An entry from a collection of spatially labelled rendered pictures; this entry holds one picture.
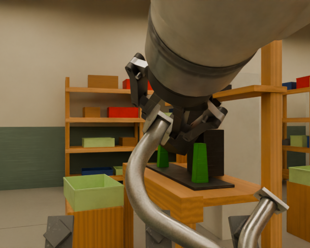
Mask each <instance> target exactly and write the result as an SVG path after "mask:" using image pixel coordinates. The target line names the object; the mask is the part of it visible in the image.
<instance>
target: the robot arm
mask: <svg viewBox="0 0 310 248"><path fill-rule="evenodd" d="M309 23H310V0H151V4H150V8H149V15H148V29H147V35H146V41H145V57H146V61H145V58H144V56H143V55H142V54H140V53H136V54H135V56H134V57H133V58H132V59H131V60H130V62H129V63H128V64H127V65H126V66H125V70H126V72H127V74H128V76H129V79H130V92H131V103H132V105H133V106H134V107H137V108H138V107H140V108H141V109H142V111H141V112H142V114H141V118H143V119H144V120H145V124H144V127H143V130H142V132H143V133H146V131H147V130H148V129H149V127H150V126H151V125H152V123H153V122H154V120H155V119H156V117H157V114H158V112H159V109H160V107H161V106H160V105H159V104H158V103H159V101H160V100H161V99H162V100H163V101H165V102H167V103H169V104H171V105H172V106H173V115H174V118H173V122H172V123H171V124H170V126H169V127H168V129H167V130H166V132H165V135H164V137H163V139H162V141H161V145H163V146H164V145H165V144H166V142H167V141H168V139H169V138H171V139H173V140H176V139H177V138H178V136H179V135H183V138H184V139H185V140H186V141H191V140H192V139H194V138H195V137H197V136H198V135H200V134H201V133H203V132H204V131H206V130H207V129H218V127H219V126H220V124H221V123H222V121H223V119H224V118H225V116H226V114H227V113H228V111H227V109H226V108H224V107H215V106H214V105H213V104H212V101H213V94H214V93H217V92H219V91H221V90H223V89H224V88H225V87H227V86H228V85H229V84H230V83H231V82H232V80H233V79H234V78H235V77H236V75H237V74H238V73H239V72H240V71H241V69H242V68H243V67H244V66H245V65H246V64H247V63H248V62H249V61H250V60H251V59H252V58H253V56H254V55H255V54H256V52H257V50H258V49H260V48H262V47H264V46H266V45H267V44H269V43H271V42H272V41H274V40H282V39H286V38H287V37H289V36H290V35H292V34H293V33H295V32H296V31H298V30H299V29H301V28H302V27H304V26H306V25H307V24H309ZM148 81H149V82H150V85H151V87H152V89H153V91H154V92H153V94H152V96H151V97H150V99H148V98H147V97H146V96H147V94H148ZM190 111H198V112H203V111H204V113H203V114H202V115H201V116H200V117H199V118H197V119H196V120H195V121H194V122H193V123H191V125H188V124H186V123H187V120H188V116H189V113H190Z"/></svg>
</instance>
